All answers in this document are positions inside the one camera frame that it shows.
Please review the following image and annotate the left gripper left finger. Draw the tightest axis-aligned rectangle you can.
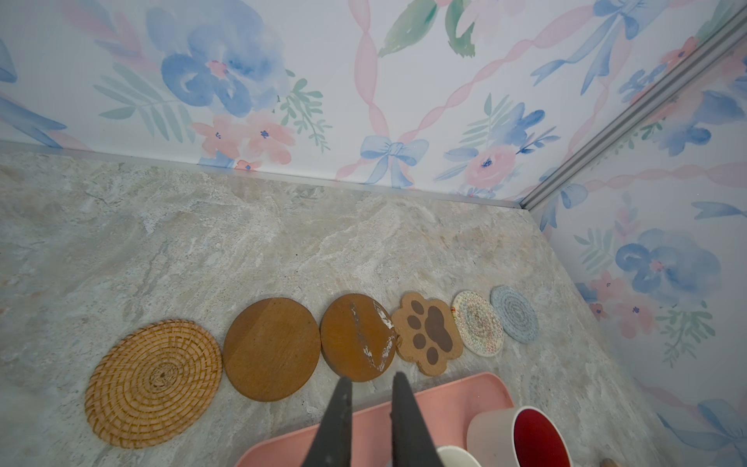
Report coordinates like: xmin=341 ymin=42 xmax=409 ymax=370
xmin=302 ymin=377 xmax=353 ymax=467

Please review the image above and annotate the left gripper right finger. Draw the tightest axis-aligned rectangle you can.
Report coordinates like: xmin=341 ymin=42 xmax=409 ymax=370
xmin=390 ymin=372 xmax=444 ymax=467

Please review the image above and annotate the pink mug red inside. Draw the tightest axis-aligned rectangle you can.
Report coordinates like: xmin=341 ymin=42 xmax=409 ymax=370
xmin=466 ymin=406 xmax=572 ymax=467

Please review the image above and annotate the dark brown round coaster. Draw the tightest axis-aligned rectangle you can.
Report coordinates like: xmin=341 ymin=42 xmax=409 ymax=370
xmin=320 ymin=294 xmax=397 ymax=383

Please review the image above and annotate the plain wooden round coaster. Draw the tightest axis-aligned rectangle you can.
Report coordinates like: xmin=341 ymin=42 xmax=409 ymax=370
xmin=223 ymin=298 xmax=321 ymax=402

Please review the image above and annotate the white multicolour woven coaster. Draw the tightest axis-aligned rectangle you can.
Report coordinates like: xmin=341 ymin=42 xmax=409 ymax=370
xmin=451 ymin=291 xmax=505 ymax=357

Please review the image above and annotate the light blue woven coaster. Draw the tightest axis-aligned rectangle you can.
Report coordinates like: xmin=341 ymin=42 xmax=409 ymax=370
xmin=490 ymin=285 xmax=539 ymax=344

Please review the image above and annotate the rattan woven coaster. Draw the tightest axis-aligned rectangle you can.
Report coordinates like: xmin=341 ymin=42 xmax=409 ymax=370
xmin=85 ymin=319 xmax=223 ymax=449

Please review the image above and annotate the light blue mug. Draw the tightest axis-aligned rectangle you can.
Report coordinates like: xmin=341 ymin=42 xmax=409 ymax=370
xmin=437 ymin=446 xmax=480 ymax=467

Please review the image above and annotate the pink tray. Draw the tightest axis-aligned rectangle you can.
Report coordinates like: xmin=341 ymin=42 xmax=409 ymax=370
xmin=237 ymin=373 xmax=515 ymax=466

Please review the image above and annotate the cork paw coaster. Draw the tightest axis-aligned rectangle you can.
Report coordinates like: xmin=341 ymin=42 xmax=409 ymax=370
xmin=391 ymin=292 xmax=464 ymax=377

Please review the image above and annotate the wooden mallet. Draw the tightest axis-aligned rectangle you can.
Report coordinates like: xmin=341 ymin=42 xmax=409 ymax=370
xmin=599 ymin=458 xmax=619 ymax=467

